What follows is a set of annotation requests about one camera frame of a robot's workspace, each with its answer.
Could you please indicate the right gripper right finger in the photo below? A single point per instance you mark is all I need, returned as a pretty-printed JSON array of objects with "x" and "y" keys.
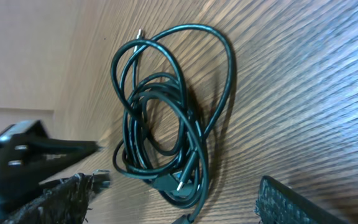
[{"x": 276, "y": 203}]

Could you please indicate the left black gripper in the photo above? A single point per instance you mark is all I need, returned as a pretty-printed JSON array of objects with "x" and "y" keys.
[{"x": 23, "y": 162}]

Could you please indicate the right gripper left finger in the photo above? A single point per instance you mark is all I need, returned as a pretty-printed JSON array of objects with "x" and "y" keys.
[{"x": 67, "y": 202}]

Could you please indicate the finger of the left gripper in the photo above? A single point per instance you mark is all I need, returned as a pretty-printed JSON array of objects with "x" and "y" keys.
[{"x": 97, "y": 182}]

